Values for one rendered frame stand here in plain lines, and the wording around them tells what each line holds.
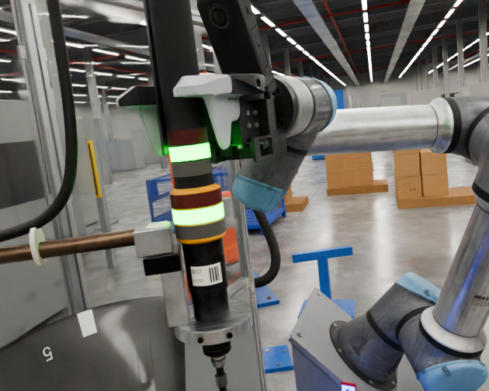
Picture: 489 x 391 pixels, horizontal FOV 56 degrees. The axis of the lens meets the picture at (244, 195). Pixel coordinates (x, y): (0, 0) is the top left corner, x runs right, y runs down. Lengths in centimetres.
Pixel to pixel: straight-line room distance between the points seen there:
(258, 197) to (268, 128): 20
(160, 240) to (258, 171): 27
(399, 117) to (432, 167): 706
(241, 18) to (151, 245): 23
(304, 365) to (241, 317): 62
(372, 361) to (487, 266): 36
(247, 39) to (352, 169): 909
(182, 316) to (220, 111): 17
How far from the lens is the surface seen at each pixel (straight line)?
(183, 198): 37
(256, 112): 45
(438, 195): 793
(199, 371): 171
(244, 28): 46
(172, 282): 39
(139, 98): 39
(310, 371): 102
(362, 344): 108
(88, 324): 58
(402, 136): 80
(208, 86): 36
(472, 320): 90
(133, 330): 57
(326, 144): 76
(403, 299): 103
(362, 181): 955
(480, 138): 80
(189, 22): 39
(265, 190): 63
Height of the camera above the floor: 162
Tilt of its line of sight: 9 degrees down
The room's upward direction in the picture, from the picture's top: 7 degrees counter-clockwise
